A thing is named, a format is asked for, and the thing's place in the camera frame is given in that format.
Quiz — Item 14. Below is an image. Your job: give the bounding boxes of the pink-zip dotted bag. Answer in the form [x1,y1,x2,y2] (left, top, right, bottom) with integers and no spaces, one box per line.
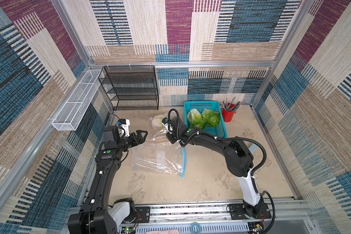
[149,116,168,142]

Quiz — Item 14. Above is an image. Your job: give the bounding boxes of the blue-zip clear bag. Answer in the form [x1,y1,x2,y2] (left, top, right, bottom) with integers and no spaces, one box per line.
[132,142,186,177]

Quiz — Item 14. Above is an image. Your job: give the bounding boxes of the chinese cabbage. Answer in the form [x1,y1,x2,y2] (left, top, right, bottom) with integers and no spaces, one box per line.
[187,109,207,130]
[201,109,221,128]

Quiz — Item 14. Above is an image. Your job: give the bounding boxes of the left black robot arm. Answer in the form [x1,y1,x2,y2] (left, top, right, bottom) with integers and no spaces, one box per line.
[67,126,148,234]

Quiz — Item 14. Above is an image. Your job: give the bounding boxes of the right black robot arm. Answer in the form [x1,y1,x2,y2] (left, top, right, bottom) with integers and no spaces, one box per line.
[162,116,276,234]

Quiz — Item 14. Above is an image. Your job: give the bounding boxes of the teal plastic basket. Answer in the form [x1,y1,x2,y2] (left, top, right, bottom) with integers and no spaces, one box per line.
[184,100,228,137]

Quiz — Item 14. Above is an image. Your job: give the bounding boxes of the red pen cup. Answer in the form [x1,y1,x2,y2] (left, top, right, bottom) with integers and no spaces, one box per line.
[221,103,236,122]

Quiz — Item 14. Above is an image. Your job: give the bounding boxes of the pink calculator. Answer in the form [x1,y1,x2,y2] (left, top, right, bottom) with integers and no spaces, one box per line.
[146,229,180,234]

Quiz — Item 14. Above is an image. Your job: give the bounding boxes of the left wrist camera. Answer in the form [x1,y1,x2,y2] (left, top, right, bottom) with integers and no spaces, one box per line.
[117,119,130,137]

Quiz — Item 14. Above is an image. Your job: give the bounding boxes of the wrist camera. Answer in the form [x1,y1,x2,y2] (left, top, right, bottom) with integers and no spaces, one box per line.
[117,119,130,137]
[162,118,173,133]

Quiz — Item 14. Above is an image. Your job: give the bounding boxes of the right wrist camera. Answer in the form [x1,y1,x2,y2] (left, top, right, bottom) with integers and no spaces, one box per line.
[162,118,173,133]

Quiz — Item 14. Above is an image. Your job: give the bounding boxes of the black wire shelf rack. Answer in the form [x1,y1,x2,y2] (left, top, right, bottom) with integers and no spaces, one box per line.
[99,65,160,110]

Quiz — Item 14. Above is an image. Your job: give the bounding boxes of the white wire mesh tray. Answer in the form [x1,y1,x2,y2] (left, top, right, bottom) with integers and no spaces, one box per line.
[52,70,101,131]

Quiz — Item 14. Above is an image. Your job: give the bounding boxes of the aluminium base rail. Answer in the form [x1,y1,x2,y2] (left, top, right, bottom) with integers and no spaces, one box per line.
[61,200,322,234]

